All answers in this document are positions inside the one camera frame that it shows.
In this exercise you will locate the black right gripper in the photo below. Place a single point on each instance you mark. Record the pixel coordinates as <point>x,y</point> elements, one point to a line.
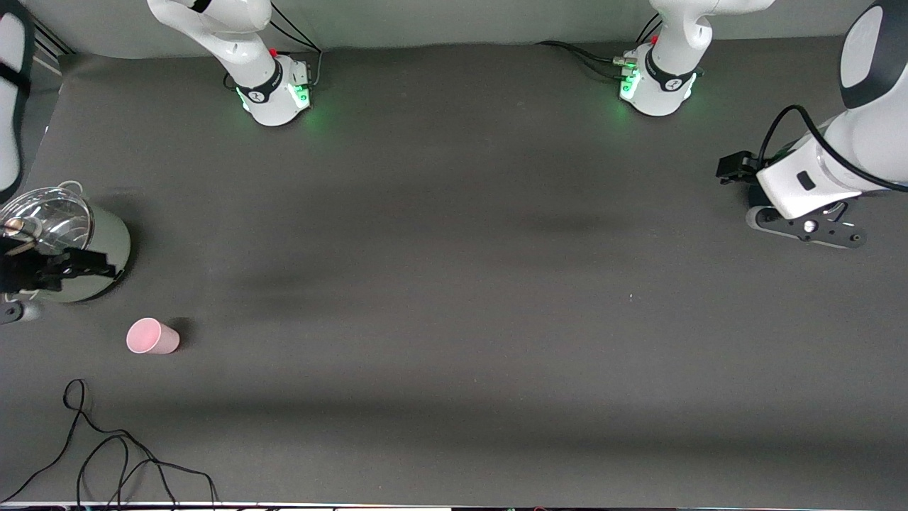
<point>44,272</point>

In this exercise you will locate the glass lid with grey knob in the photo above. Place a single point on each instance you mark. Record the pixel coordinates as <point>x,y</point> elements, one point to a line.
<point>60,216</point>

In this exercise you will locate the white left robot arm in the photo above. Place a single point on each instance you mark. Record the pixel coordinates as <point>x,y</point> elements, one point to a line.
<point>663,85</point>

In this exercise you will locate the grey-green cooking pot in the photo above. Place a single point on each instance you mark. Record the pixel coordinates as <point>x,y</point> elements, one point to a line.
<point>106,234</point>

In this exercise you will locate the dark grey table cloth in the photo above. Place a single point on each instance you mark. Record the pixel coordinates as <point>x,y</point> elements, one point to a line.
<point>454,213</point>

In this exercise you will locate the pink plastic cup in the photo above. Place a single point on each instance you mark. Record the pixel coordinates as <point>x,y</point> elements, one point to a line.
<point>152,337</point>

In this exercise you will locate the metal frame rail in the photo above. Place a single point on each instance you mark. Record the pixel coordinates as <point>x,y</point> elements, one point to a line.
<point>53,48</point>

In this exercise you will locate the dark blue saucepan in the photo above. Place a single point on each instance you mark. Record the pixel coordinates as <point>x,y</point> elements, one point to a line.
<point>755,195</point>

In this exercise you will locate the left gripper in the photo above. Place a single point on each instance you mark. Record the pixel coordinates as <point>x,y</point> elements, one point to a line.
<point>739,169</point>

